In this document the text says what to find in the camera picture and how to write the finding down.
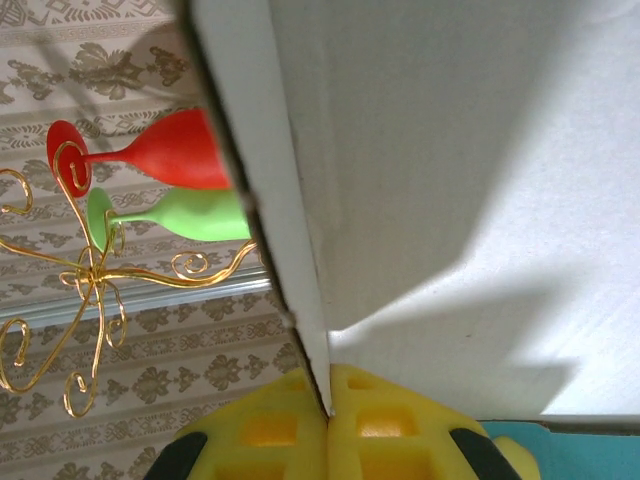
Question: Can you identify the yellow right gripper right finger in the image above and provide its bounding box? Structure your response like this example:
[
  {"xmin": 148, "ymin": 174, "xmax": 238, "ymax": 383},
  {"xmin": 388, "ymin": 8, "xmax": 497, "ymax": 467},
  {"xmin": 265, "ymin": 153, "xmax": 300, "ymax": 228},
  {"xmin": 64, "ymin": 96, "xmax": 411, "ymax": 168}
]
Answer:
[{"xmin": 327, "ymin": 363, "xmax": 541, "ymax": 480}]

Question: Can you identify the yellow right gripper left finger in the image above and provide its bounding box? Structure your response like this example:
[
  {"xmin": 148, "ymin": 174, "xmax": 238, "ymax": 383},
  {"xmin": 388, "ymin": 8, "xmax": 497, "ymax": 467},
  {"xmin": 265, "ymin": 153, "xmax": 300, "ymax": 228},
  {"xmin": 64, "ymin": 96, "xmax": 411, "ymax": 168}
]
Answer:
[{"xmin": 144, "ymin": 367, "xmax": 331, "ymax": 480}]

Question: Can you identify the green goblet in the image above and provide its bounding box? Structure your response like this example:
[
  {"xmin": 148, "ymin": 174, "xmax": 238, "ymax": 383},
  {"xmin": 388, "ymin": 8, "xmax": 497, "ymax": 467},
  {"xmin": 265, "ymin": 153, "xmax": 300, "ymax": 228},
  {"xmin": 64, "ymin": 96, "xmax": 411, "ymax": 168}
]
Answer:
[{"xmin": 86, "ymin": 187, "xmax": 251, "ymax": 254}]

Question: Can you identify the red goblet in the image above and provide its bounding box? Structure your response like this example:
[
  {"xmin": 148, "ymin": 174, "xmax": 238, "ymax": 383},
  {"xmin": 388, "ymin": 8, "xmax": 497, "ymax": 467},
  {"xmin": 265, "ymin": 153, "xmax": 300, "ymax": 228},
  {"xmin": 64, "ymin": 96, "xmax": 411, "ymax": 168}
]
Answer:
[{"xmin": 46, "ymin": 108, "xmax": 234, "ymax": 199}]

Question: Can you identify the aluminium frame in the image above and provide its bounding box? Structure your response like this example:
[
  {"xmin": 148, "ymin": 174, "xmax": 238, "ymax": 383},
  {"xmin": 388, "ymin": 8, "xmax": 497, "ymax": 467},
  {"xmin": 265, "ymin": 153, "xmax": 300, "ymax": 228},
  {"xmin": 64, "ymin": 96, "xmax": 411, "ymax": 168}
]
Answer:
[{"xmin": 0, "ymin": 264, "xmax": 274, "ymax": 326}]

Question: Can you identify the gold wire glass holder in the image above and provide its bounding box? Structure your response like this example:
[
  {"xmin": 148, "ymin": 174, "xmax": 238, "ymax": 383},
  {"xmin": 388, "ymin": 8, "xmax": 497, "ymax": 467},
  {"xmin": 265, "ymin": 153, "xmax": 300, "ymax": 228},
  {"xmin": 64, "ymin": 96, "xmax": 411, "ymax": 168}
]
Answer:
[{"xmin": 0, "ymin": 142, "xmax": 261, "ymax": 419}]

